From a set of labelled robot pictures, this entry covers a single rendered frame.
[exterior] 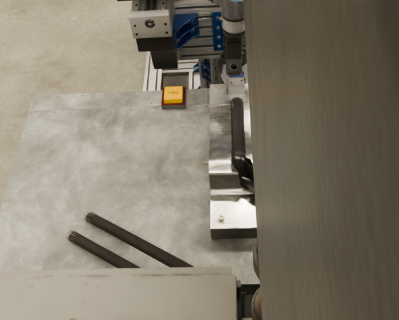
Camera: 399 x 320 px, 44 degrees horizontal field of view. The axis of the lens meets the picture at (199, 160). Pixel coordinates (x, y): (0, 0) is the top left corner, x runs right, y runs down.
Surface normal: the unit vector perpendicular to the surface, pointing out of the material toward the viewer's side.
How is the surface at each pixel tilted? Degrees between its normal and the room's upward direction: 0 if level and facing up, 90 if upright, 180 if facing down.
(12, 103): 0
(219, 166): 7
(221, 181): 84
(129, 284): 0
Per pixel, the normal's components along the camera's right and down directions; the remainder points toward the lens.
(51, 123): -0.07, -0.58
